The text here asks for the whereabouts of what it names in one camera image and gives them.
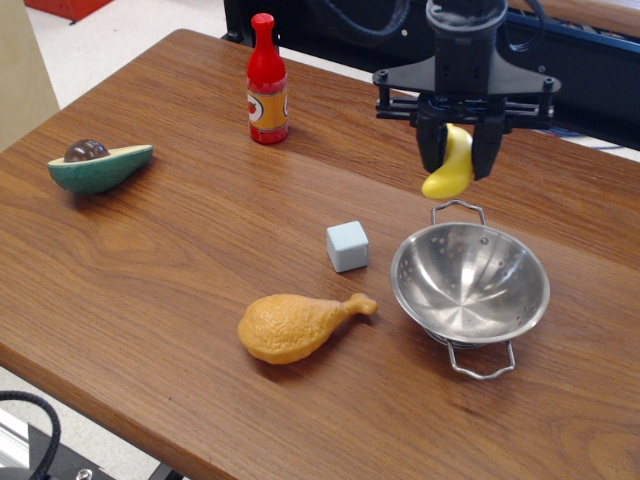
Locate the orange toy chicken drumstick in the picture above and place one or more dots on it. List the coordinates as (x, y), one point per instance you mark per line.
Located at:
(285, 328)

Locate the red toy ketchup bottle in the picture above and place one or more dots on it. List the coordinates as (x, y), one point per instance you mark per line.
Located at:
(267, 83)

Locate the black metal bracket with screw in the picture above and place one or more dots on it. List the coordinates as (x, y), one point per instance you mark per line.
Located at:
(68, 463)

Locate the beige cabinet side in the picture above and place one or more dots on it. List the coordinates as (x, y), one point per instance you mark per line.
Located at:
(27, 95)

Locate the toy avocado half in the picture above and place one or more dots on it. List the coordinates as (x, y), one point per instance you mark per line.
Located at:
(88, 167)

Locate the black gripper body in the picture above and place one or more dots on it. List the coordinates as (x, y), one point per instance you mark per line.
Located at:
(466, 80)

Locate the metal colander with handles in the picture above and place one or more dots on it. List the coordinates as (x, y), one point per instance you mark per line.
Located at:
(469, 285)

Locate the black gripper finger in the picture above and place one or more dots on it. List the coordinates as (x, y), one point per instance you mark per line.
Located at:
(487, 139)
(432, 136)

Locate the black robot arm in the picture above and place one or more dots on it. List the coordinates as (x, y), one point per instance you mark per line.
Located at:
(466, 81)

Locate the grey toy cube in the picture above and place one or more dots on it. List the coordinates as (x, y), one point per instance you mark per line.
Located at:
(347, 246)

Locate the red box on floor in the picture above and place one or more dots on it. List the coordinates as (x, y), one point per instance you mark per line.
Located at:
(74, 10)

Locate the yellow toy banana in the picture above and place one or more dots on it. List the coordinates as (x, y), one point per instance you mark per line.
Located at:
(457, 171)

